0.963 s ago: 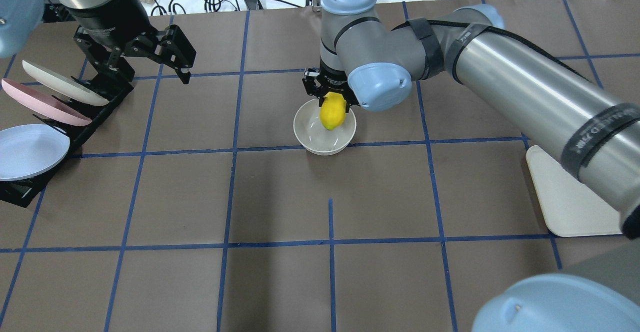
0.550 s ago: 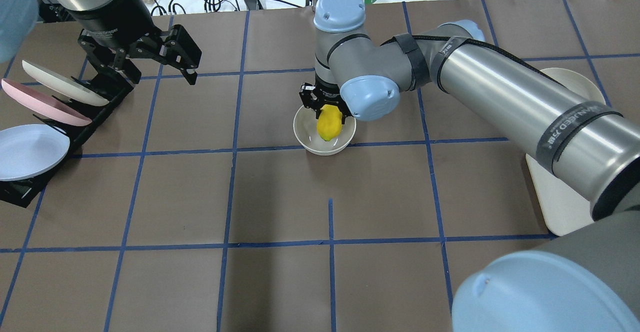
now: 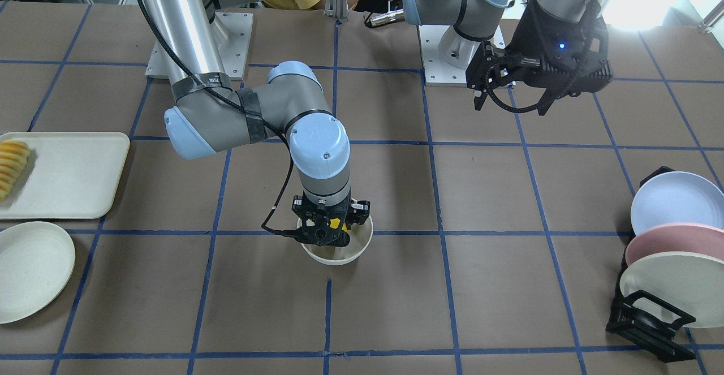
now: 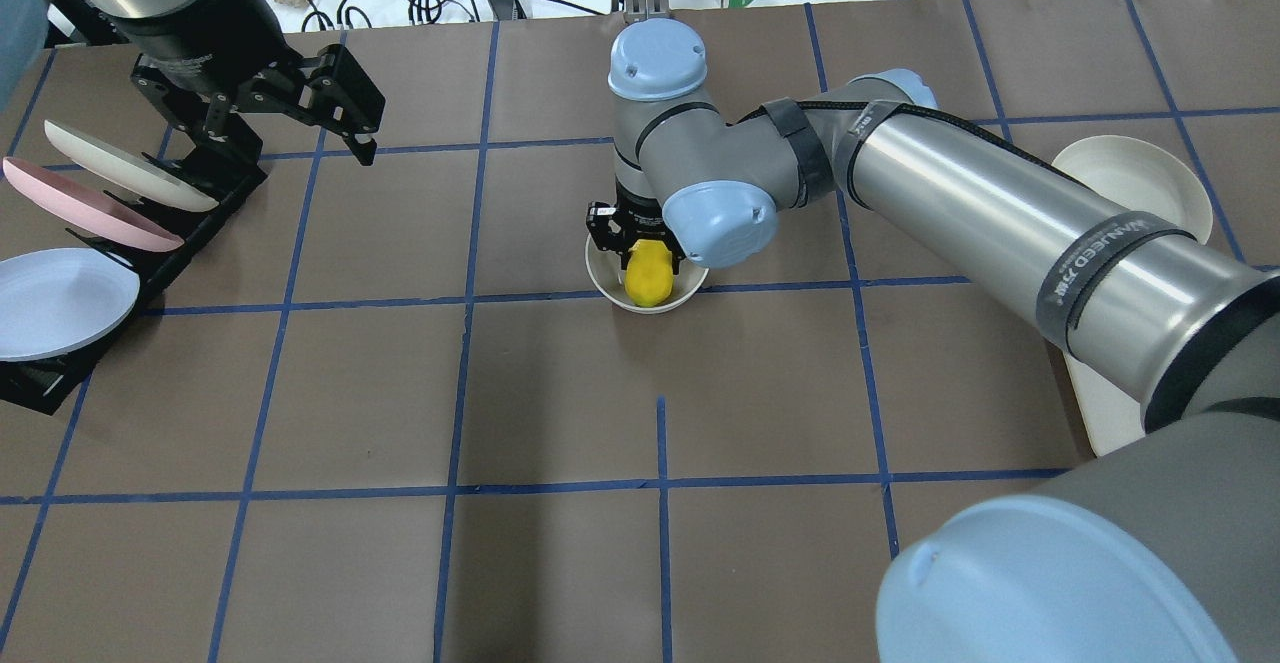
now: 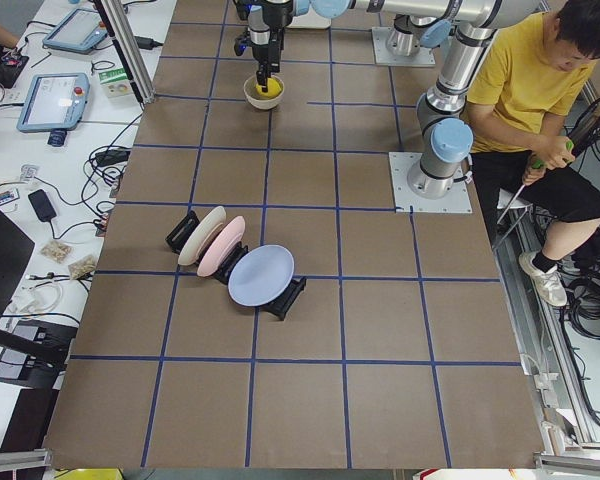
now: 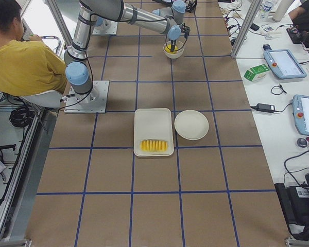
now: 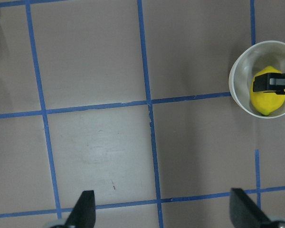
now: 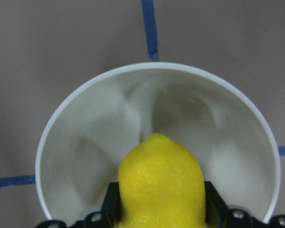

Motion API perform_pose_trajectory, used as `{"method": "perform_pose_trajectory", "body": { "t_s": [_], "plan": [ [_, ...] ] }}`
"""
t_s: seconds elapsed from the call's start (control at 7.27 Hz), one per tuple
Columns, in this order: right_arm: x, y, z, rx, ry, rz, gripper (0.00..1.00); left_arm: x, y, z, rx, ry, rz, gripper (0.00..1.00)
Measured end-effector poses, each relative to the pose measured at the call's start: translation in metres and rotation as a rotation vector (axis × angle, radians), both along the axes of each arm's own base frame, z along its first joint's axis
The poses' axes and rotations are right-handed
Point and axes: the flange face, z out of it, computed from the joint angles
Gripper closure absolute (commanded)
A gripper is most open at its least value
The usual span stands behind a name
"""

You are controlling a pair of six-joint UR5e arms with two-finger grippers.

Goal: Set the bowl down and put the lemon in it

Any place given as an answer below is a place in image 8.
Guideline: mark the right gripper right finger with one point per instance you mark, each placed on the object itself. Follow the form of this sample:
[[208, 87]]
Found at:
[[216, 208]]

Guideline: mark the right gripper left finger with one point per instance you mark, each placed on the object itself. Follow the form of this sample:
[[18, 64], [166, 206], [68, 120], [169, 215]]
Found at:
[[111, 207]]

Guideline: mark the yellow lemon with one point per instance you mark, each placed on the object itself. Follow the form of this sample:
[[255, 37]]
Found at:
[[161, 186]]

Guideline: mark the white bowl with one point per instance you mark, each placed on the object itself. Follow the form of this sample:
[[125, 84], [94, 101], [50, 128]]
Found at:
[[91, 132]]

